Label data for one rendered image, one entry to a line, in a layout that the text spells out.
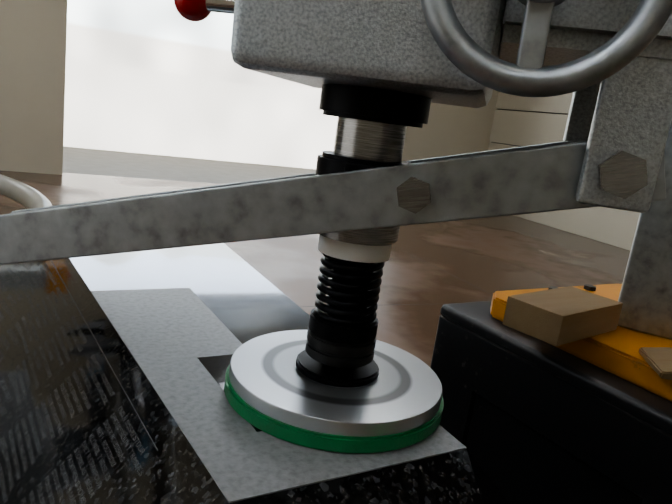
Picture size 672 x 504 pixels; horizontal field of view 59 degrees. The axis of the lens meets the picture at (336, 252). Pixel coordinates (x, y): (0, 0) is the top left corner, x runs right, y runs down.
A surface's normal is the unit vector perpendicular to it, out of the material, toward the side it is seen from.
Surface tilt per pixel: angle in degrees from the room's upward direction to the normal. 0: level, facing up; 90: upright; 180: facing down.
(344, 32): 90
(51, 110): 90
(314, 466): 0
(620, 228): 90
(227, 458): 0
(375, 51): 90
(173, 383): 0
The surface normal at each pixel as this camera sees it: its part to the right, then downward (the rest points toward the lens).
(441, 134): 0.41, 0.25
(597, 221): -0.90, -0.02
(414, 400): 0.13, -0.97
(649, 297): -0.47, 0.14
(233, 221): -0.25, 0.18
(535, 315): -0.76, 0.04
